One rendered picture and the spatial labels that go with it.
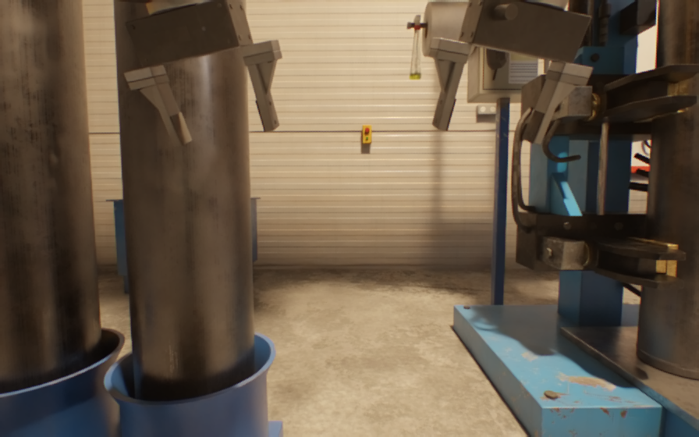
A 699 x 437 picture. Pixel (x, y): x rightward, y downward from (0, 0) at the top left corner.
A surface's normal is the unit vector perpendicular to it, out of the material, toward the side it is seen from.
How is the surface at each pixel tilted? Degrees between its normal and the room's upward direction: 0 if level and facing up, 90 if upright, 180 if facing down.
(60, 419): 90
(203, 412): 117
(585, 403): 0
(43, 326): 90
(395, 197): 90
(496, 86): 90
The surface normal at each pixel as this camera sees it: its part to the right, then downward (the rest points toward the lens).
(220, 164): 0.77, 0.05
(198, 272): 0.48, 0.07
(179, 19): -0.12, 0.47
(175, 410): 0.17, 0.52
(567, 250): -0.01, 0.08
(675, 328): -0.78, 0.05
